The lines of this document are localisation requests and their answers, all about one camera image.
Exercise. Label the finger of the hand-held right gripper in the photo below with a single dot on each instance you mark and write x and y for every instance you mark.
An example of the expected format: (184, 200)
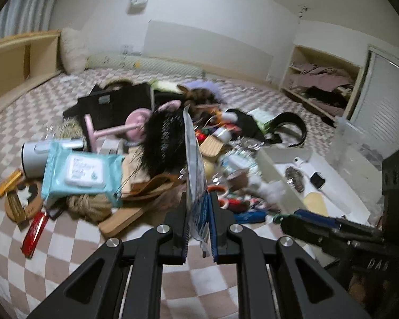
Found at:
(314, 216)
(302, 231)

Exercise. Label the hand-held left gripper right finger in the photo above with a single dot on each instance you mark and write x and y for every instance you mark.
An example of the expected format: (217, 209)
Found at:
(213, 229)

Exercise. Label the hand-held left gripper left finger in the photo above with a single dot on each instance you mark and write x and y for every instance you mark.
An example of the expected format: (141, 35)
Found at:
(184, 229)

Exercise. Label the yellowed clear phone case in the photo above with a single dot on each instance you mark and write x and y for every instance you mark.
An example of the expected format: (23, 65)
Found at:
(314, 202)

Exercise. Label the white smartwatch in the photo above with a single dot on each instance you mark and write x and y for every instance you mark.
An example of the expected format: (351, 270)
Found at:
(317, 179)

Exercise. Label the dark patterned small item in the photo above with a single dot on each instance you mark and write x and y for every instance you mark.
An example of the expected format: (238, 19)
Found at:
(294, 177)

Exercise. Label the white cardboard box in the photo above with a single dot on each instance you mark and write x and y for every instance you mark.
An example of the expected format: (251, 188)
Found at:
(332, 172)

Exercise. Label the small white bottle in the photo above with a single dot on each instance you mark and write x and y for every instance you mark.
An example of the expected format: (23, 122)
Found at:
(299, 161)

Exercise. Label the clear plastic packet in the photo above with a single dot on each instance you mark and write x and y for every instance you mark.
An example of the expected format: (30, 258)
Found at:
(194, 159)

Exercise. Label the blue small packet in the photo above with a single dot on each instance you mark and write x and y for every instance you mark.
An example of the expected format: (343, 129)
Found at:
(249, 217)

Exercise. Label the white mesh bath pouf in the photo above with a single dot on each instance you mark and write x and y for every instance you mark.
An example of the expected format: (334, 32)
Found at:
(269, 189)

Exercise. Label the brown bandage roll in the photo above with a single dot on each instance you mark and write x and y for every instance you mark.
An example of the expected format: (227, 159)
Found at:
(237, 177)

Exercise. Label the yellow sponge ball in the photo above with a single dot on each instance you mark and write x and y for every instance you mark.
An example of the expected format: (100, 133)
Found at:
(209, 170)

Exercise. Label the clear plastic storage bin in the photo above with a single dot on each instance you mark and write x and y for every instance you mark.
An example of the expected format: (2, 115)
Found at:
(352, 159)

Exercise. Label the wooden brush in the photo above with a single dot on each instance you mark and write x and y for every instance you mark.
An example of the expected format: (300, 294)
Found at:
(211, 148)

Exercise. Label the black feather duster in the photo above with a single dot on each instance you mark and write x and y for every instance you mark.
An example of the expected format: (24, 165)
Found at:
(163, 139)

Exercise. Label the black cloth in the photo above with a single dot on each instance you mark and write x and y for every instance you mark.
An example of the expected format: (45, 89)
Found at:
(246, 123)

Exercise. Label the green tissue box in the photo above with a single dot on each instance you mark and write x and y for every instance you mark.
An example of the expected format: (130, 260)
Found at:
(262, 116)

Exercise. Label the white slatted closet door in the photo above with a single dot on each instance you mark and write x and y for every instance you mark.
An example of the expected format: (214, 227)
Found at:
(379, 89)

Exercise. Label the pink stand mirror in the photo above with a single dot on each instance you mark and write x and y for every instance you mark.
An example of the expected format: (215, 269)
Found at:
(136, 121)

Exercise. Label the light blue wet wipes pack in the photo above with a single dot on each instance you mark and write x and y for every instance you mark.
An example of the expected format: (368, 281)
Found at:
(79, 172)

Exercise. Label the wooden shelf unit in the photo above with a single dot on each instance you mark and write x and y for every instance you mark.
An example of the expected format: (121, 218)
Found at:
(355, 93)

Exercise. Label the checkered bed sheet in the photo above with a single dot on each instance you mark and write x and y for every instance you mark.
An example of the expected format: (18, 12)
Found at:
(53, 239)

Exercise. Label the brown furry plush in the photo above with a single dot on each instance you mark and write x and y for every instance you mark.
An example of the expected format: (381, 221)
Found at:
(199, 94)

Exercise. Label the black box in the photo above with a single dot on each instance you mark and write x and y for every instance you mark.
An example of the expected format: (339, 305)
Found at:
(126, 106)

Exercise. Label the pile of clothes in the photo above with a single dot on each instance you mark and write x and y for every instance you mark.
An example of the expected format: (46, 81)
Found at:
(319, 79)

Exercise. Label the purple plush toy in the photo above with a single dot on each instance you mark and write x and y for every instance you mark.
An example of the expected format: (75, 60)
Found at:
(213, 88)

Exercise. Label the red pen case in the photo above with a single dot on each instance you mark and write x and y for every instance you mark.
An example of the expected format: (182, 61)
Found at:
(35, 234)

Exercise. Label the round wooden plaque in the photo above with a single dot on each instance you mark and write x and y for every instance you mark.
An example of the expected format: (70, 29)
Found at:
(31, 207)

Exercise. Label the brown straw bundle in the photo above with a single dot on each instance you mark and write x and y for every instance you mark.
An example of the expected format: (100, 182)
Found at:
(66, 129)

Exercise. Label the grey white bottle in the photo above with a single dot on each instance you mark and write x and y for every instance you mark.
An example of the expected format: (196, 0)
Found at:
(33, 159)

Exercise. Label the yellow harmonica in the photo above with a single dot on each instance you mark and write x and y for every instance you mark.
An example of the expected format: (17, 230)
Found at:
(10, 182)

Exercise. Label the cream pillow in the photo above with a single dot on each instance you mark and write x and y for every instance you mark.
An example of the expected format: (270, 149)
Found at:
(73, 50)

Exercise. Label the grey curtain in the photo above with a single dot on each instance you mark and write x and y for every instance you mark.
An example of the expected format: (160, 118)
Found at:
(23, 13)

